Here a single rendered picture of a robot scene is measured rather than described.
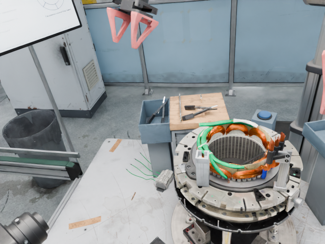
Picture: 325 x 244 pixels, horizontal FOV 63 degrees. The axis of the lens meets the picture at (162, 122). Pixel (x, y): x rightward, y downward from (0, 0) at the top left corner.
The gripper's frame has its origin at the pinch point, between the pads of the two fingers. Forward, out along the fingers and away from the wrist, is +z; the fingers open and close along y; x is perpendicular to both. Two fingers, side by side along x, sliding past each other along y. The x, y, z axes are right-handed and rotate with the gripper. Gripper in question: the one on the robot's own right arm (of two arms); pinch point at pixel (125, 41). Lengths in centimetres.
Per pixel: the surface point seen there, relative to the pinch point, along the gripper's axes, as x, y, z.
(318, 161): 52, 37, 16
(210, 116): 37.1, 5.4, 15.2
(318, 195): 56, 40, 27
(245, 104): 226, -84, 25
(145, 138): 24.4, -8.6, 29.7
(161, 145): 32.0, -7.1, 32.0
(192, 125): 31.8, 3.4, 19.2
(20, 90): 56, -256, 85
